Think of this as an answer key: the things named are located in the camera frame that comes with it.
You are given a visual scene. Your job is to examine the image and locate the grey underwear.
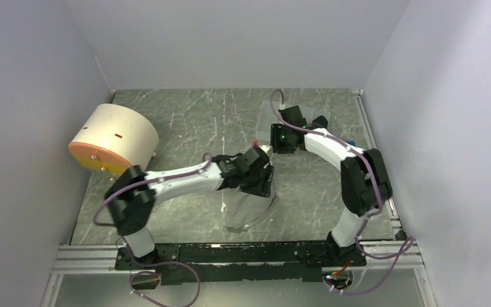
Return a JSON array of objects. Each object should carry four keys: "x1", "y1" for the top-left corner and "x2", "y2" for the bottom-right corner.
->
[{"x1": 222, "y1": 189, "x2": 278, "y2": 233}]

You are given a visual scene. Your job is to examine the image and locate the black striped underwear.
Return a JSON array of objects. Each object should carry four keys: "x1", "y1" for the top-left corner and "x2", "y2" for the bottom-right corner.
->
[{"x1": 311, "y1": 115, "x2": 329, "y2": 129}]

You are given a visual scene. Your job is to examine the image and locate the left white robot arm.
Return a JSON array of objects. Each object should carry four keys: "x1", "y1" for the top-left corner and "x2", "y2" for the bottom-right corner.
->
[{"x1": 101, "y1": 145, "x2": 275, "y2": 269}]

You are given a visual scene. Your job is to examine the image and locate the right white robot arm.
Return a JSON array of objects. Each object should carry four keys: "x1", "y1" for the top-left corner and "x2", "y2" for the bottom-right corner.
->
[{"x1": 270, "y1": 106, "x2": 393, "y2": 265}]

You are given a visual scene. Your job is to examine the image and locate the clear plastic organizer box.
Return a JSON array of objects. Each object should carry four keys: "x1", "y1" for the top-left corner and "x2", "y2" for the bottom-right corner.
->
[{"x1": 254, "y1": 100, "x2": 331, "y2": 142}]

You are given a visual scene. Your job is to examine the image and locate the cream cylindrical drum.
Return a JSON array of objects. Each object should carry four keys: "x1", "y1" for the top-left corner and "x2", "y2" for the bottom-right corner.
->
[{"x1": 68, "y1": 104, "x2": 159, "y2": 176}]

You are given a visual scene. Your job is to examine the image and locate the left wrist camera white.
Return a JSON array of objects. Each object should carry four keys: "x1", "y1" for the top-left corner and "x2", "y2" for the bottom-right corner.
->
[{"x1": 251, "y1": 139, "x2": 273, "y2": 157}]

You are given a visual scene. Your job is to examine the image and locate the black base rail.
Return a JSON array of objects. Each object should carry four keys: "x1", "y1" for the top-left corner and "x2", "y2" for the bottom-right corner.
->
[{"x1": 114, "y1": 240, "x2": 367, "y2": 285}]

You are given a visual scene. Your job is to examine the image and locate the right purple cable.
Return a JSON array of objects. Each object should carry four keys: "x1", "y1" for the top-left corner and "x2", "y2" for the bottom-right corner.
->
[{"x1": 269, "y1": 89, "x2": 416, "y2": 297}]

